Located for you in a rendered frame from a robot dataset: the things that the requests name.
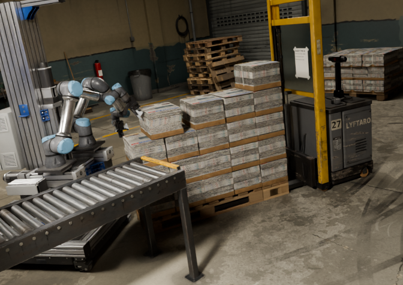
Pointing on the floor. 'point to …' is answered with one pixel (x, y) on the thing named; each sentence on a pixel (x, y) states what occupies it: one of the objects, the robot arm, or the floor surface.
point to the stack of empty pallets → (204, 83)
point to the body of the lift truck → (337, 134)
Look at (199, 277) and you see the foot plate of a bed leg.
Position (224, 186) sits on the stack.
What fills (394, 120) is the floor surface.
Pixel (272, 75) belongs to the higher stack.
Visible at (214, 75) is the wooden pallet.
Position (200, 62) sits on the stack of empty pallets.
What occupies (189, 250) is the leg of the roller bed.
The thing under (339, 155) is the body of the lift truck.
